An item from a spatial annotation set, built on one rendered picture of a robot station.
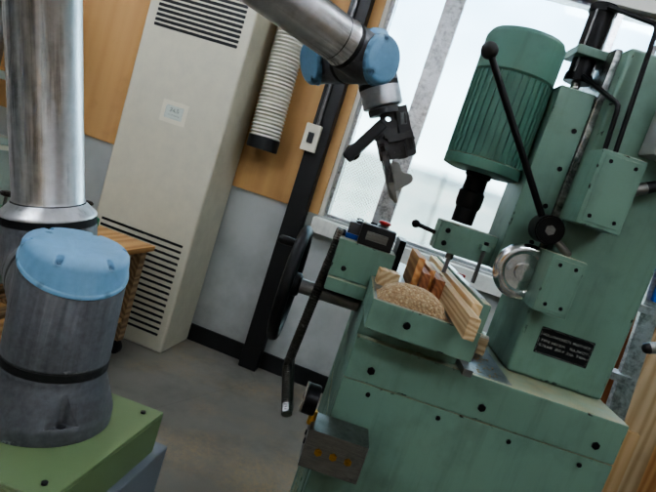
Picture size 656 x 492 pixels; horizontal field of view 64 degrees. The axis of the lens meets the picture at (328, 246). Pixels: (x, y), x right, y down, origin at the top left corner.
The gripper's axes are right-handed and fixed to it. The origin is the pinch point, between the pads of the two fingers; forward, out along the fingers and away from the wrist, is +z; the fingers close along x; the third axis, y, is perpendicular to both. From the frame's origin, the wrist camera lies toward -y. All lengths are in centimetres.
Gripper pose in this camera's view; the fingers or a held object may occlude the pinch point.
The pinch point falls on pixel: (391, 197)
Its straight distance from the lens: 122.9
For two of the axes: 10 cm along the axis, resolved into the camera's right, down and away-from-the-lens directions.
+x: 0.7, -1.3, 9.9
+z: 2.1, 9.7, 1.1
